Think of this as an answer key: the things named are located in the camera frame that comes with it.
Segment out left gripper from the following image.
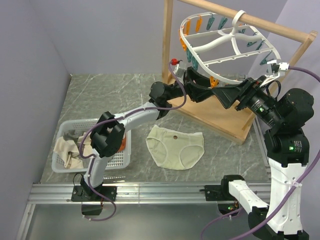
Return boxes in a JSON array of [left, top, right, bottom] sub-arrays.
[[164, 67, 218, 104]]

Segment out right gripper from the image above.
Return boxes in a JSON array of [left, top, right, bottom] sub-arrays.
[[210, 74, 283, 125]]

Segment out white oval clip hanger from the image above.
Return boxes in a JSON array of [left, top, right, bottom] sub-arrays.
[[178, 10, 281, 85]]

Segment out pale green underwear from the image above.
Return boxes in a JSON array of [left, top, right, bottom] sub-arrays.
[[145, 125, 205, 171]]

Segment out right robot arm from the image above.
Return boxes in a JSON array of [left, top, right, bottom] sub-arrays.
[[211, 78, 314, 240]]

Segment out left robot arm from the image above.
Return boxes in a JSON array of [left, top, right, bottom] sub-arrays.
[[79, 67, 212, 202]]

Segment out teal clothes peg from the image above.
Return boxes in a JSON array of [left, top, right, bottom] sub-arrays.
[[259, 51, 274, 66], [186, 48, 193, 63], [191, 56, 199, 71]]

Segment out orange cloth in basket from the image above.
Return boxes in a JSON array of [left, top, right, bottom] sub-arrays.
[[118, 136, 127, 152]]

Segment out grey cloth in basket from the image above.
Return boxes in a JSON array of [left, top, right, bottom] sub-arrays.
[[63, 129, 81, 142]]

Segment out beige cloth in basket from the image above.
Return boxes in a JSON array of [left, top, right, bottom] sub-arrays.
[[53, 132, 85, 170]]

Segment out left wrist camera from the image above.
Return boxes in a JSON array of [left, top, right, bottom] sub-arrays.
[[169, 58, 187, 78]]

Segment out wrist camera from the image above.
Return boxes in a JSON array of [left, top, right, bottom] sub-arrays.
[[266, 59, 290, 78], [169, 58, 187, 78]]

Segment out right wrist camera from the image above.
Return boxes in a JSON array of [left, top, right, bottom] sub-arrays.
[[266, 59, 290, 78]]

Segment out aluminium mounting rail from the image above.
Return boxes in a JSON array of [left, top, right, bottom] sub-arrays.
[[27, 181, 214, 205]]

